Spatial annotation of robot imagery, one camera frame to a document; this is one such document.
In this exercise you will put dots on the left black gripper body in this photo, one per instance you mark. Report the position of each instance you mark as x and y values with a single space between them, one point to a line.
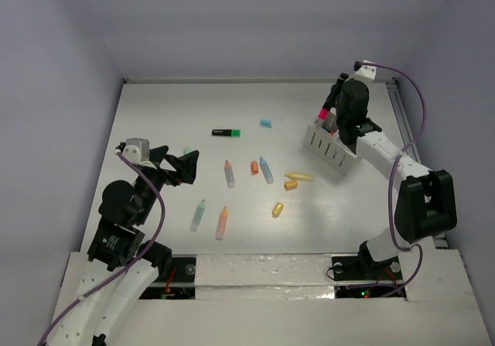
163 164

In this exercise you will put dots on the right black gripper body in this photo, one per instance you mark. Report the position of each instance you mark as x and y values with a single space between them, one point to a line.
336 92

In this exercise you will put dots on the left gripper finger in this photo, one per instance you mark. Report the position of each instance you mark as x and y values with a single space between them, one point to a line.
184 167
158 154

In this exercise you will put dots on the pink black highlighter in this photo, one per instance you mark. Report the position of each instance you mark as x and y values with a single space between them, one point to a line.
324 114

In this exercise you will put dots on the orange clear marker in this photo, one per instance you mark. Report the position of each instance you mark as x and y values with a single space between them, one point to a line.
229 174

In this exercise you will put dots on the blue marker cap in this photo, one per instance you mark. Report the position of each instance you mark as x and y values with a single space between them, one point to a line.
266 123

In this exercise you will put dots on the blue pastel marker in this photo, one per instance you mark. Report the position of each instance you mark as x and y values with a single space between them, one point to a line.
266 170

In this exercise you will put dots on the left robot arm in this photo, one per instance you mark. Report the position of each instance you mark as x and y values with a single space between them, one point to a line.
124 257

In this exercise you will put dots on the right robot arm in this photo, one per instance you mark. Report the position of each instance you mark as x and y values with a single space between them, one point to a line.
421 202

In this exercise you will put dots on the green pastel marker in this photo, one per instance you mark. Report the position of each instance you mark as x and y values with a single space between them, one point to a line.
198 215

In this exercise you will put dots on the white two-slot pen holder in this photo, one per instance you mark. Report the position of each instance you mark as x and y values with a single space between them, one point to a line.
328 147

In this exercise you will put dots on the orange marker cap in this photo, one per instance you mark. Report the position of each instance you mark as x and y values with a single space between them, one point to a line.
254 168

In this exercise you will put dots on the orange pastel marker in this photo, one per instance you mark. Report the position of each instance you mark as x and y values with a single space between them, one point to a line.
221 225

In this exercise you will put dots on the yellow pastel marker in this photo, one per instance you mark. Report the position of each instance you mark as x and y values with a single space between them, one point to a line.
300 177

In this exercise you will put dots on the dark yellow marker cap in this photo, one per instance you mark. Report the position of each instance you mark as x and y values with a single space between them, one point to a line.
291 184

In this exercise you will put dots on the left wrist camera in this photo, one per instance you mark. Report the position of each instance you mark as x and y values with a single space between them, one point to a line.
136 151

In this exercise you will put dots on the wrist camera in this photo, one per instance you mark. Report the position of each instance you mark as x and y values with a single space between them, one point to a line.
364 71
136 151

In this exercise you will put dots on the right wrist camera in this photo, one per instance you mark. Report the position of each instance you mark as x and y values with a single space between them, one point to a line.
364 71

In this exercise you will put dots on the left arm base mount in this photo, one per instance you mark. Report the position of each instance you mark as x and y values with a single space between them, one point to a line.
177 284

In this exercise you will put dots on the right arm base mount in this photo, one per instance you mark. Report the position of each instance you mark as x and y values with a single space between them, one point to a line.
357 276

